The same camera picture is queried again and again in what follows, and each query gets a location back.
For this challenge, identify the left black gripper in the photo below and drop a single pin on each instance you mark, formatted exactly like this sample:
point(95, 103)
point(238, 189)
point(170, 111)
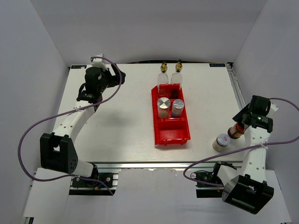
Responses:
point(112, 78)

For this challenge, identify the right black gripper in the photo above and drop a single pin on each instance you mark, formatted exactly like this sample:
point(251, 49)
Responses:
point(238, 116)

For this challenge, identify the red lid dark jar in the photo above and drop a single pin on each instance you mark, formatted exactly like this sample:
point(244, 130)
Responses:
point(236, 131)

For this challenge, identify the white lid spice jar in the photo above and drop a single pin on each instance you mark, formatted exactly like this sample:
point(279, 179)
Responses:
point(221, 142)

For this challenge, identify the clear glass cruet bottle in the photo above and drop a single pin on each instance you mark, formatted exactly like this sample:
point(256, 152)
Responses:
point(162, 81)

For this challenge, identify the steel lid white powder jar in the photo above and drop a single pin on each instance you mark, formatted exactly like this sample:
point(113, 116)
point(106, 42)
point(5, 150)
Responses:
point(163, 107)

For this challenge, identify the dark sauce cruet bottle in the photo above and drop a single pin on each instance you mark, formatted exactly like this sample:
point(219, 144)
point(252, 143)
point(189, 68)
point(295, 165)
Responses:
point(176, 80)

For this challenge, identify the blue label white shaker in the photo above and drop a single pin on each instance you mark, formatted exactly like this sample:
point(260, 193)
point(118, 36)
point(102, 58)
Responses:
point(178, 106)

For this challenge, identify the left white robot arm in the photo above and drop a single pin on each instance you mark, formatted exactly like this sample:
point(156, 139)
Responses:
point(57, 150)

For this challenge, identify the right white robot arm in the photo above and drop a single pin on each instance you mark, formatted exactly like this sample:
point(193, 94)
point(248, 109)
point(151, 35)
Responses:
point(247, 188)

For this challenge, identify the left blue table sticker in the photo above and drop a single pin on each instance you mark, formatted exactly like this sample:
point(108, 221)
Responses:
point(78, 66)

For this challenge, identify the blue table sticker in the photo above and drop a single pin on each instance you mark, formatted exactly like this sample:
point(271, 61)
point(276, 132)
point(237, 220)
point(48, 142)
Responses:
point(217, 65)
point(78, 66)

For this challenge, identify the right blue table sticker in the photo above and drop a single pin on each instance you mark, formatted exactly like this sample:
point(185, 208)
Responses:
point(217, 65)

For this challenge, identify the red plastic divided bin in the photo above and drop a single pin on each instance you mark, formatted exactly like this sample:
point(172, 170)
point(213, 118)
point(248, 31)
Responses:
point(170, 130)

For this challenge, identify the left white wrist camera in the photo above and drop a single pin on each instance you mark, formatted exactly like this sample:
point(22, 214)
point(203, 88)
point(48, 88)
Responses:
point(98, 61)

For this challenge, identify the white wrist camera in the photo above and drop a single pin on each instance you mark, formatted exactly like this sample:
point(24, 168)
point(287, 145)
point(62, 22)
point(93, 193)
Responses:
point(273, 109)
point(98, 61)

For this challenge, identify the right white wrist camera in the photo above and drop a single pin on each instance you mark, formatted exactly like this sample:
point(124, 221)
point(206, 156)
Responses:
point(273, 109)

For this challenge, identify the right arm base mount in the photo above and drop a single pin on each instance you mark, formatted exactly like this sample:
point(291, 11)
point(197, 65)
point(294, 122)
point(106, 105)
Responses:
point(209, 191)

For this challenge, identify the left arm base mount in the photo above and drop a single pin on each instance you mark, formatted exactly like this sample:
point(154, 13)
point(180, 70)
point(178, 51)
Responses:
point(99, 184)

